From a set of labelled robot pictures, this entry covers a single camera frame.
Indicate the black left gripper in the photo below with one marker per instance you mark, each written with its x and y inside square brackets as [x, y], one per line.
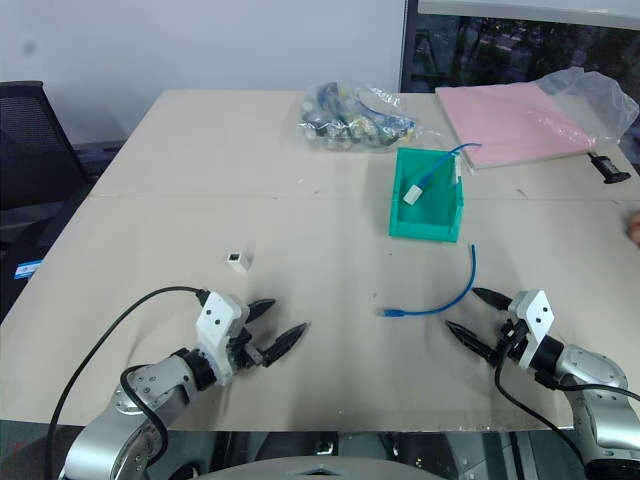
[245, 352]

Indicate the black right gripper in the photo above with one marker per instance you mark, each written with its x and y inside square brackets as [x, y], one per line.
[512, 340]

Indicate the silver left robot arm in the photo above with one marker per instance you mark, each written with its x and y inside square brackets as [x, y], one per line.
[160, 385]

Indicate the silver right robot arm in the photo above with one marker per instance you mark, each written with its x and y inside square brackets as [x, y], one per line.
[595, 372]

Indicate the small white connector block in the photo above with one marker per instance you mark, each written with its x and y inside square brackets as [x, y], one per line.
[239, 258]

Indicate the bystander bare hand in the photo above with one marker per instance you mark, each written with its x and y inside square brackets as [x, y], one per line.
[636, 227]

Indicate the green plastic bin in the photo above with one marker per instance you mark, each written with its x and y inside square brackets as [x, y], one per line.
[425, 215]

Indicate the grey rounded robot body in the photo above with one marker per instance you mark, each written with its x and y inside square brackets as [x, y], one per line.
[315, 467]

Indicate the small black device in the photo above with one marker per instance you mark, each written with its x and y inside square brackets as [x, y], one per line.
[611, 169]

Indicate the pink foam board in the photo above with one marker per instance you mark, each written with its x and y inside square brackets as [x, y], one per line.
[505, 120]

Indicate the empty clear plastic bag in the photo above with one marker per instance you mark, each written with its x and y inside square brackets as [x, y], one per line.
[600, 105]

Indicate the blue white label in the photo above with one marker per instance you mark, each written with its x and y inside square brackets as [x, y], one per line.
[27, 269]

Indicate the black office chair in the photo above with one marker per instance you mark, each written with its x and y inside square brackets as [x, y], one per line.
[30, 140]

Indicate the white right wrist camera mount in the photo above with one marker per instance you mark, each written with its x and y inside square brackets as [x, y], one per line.
[537, 310]

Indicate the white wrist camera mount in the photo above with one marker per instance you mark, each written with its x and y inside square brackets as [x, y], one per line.
[217, 320]
[537, 310]

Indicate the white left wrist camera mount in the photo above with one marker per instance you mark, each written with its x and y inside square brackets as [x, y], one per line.
[217, 320]

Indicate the dark window with frame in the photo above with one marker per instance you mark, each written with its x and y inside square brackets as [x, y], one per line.
[520, 45]

